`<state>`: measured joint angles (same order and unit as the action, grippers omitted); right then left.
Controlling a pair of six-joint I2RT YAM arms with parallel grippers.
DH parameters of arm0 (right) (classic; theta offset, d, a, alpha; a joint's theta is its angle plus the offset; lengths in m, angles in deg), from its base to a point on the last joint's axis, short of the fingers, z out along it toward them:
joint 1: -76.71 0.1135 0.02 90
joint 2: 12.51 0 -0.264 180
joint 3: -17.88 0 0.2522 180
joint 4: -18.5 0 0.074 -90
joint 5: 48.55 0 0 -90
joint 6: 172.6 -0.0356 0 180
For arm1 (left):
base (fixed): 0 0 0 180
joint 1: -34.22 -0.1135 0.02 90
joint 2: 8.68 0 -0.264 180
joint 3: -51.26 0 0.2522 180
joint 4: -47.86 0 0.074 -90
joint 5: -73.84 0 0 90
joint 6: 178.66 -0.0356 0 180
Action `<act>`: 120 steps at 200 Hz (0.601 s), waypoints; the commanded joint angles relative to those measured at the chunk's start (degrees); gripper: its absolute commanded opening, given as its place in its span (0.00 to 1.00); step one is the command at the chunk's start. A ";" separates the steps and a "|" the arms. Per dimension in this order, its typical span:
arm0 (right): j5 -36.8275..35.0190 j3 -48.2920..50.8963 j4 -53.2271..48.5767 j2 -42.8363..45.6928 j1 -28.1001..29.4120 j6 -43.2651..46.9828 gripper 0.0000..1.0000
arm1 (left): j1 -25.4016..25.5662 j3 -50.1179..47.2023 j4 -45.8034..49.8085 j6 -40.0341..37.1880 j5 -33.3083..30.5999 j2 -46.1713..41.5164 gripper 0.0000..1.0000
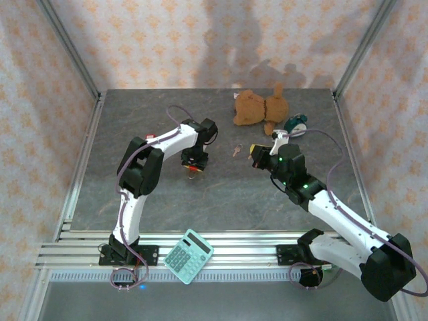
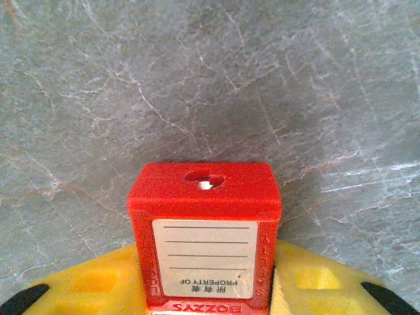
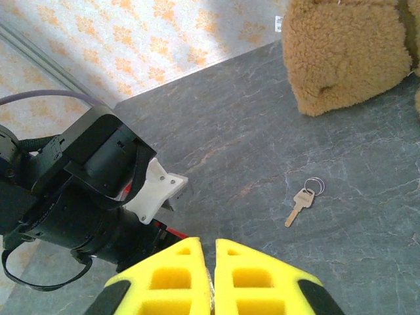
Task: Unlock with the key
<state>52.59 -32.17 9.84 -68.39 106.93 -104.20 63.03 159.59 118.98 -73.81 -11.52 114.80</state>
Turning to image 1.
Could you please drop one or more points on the aluminium frame post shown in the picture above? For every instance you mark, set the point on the aluminium frame post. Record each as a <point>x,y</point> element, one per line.
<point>70,50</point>
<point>364,50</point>

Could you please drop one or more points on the small green connector board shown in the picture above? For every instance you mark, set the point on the small green connector board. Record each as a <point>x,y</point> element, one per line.
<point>328,266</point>

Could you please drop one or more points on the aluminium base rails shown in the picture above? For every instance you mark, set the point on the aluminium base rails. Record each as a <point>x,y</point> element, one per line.
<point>240,250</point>

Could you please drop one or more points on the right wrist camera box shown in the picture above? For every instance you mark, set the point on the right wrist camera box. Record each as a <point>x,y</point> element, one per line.
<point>277,143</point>

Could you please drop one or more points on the aluminium table side rail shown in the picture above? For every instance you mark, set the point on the aluminium table side rail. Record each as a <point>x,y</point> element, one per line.
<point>340,113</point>
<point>89,133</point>

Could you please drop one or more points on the teal alarm clock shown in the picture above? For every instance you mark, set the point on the teal alarm clock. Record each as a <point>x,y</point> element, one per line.
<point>296,123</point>

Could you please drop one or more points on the brown teddy bear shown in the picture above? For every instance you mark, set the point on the brown teddy bear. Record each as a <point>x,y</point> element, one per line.
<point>254,107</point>

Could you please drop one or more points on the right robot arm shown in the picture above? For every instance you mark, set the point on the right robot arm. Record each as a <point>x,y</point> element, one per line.
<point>344,217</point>

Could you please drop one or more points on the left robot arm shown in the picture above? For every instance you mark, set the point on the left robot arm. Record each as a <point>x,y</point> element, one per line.
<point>128,214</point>

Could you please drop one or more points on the teal calculator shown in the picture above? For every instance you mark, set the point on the teal calculator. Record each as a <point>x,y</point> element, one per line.
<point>187,257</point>

